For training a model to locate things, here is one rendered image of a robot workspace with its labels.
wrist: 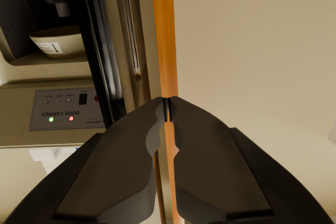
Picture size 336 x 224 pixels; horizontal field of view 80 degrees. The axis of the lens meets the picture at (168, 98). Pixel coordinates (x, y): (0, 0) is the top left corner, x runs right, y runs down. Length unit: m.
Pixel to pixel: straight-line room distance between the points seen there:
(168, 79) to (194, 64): 0.55
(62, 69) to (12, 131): 0.16
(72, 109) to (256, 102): 0.82
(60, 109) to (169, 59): 0.25
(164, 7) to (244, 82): 0.71
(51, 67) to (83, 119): 0.14
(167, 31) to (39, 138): 0.33
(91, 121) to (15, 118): 0.16
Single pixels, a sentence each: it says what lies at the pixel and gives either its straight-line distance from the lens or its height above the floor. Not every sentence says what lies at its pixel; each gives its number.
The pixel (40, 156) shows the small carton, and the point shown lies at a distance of 0.55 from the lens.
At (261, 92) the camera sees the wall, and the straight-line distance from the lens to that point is 1.03.
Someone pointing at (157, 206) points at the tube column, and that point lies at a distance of 0.75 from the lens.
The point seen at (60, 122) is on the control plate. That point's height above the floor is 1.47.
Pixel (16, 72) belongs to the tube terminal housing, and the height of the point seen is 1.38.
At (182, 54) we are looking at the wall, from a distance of 0.88.
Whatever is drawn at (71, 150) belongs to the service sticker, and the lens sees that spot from 0.63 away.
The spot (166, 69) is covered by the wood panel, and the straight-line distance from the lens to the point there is 0.35.
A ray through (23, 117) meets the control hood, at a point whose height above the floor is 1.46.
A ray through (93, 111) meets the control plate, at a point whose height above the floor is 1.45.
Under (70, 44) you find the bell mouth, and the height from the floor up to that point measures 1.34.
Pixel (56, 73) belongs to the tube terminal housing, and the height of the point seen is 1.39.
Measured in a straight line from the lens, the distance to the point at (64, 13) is 0.56.
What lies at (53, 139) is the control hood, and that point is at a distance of 0.47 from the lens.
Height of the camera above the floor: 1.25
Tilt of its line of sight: 28 degrees up
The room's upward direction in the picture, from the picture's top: 176 degrees clockwise
